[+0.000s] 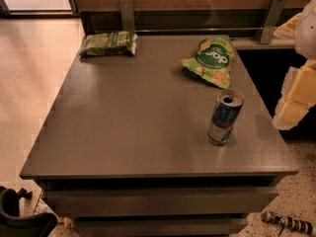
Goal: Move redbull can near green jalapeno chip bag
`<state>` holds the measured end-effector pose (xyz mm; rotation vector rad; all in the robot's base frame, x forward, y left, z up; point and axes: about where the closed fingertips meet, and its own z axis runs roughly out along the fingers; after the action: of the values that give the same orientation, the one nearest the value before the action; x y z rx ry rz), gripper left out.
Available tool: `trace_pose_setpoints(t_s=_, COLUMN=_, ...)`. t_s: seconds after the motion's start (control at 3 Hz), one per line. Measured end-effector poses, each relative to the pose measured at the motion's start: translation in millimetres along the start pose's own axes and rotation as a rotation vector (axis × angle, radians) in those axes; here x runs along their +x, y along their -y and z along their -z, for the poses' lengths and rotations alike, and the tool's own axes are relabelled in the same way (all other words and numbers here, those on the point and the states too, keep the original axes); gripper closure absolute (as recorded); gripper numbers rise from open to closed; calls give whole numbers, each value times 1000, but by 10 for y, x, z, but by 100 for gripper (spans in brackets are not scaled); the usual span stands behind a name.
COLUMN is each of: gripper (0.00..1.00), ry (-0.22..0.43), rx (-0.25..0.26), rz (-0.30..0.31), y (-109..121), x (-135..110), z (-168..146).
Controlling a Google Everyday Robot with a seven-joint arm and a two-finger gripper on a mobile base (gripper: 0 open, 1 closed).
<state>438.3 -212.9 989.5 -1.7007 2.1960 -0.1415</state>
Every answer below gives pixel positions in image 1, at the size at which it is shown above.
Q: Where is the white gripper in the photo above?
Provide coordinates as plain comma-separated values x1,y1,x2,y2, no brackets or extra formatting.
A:
273,0,316,130

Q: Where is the redbull can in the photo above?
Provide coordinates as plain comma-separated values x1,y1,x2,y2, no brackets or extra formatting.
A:
207,89,244,145

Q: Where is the green pop chips bag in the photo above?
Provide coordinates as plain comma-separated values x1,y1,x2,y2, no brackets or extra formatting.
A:
181,38,235,89

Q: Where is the green jalapeno chip bag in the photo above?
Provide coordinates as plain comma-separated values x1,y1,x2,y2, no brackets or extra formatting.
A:
79,31,138,57

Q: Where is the black white striped tool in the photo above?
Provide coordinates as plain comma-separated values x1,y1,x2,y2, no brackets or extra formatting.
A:
261,210,316,236

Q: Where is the grey drawer cabinet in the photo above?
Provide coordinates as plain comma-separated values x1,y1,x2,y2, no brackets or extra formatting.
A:
21,36,297,237

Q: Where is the black chair base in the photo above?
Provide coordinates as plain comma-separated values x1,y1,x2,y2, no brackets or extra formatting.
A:
0,187,57,237

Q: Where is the right metal bracket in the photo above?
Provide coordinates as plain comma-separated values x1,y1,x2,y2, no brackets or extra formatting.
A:
255,0,286,44

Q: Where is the metal bracket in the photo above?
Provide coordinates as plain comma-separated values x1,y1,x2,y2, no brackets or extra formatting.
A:
119,0,135,32
255,0,286,44

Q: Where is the left metal bracket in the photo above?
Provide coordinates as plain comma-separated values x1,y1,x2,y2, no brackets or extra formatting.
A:
119,0,135,32

